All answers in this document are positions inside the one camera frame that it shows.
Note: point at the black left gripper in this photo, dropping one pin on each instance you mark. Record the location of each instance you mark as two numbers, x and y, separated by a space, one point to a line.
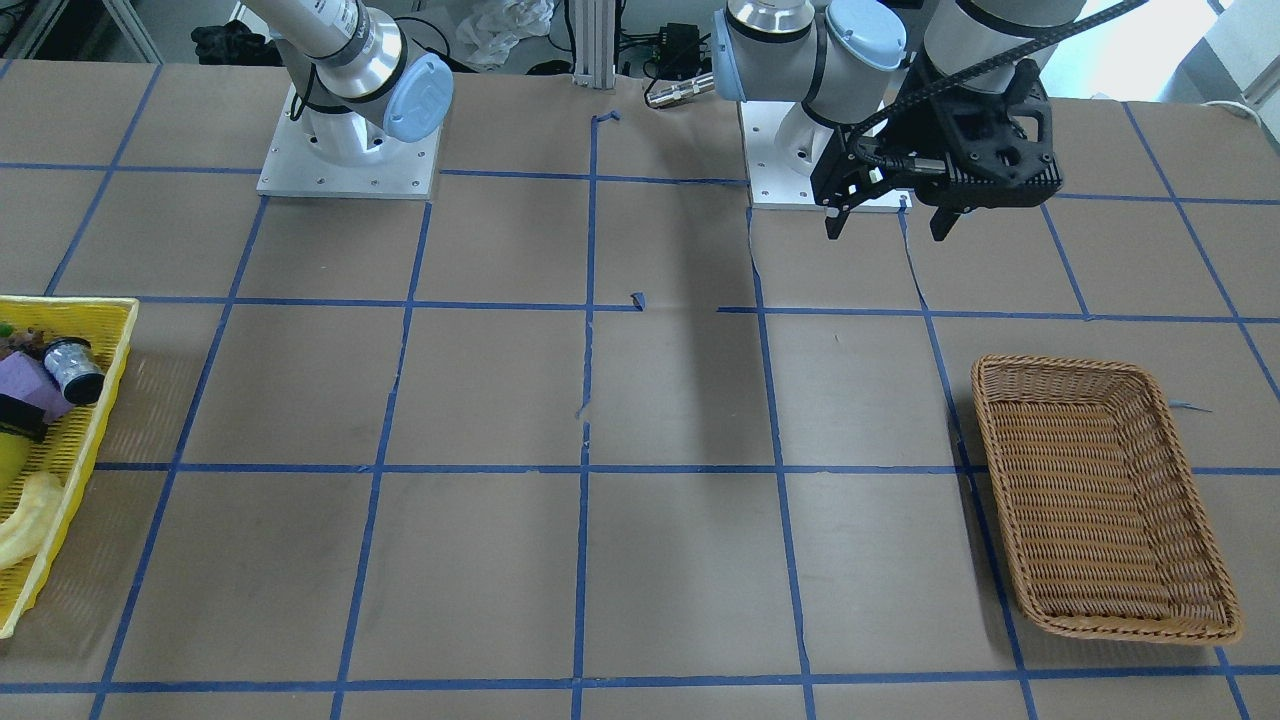
924 118

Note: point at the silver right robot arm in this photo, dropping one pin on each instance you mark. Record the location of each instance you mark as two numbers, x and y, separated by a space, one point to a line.
364 61

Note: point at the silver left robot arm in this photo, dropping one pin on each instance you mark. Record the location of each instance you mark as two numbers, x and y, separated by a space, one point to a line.
846 104

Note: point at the brown wicker basket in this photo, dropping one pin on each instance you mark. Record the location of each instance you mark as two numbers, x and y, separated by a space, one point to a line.
1104 529

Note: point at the silver black can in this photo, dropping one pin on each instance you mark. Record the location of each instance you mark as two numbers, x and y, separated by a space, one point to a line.
69 361

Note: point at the yellow plastic basket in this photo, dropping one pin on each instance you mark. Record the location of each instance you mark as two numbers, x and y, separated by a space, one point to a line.
70 447

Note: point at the purple foam block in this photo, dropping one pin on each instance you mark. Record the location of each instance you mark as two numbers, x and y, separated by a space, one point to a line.
25 380

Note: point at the yellow banana toy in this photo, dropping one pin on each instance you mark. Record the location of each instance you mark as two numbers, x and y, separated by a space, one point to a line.
24 532

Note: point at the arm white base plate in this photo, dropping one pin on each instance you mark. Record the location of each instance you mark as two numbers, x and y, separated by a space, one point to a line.
330 156
782 145

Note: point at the aluminium frame post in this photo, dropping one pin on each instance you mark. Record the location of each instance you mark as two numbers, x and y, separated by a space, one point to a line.
595 30

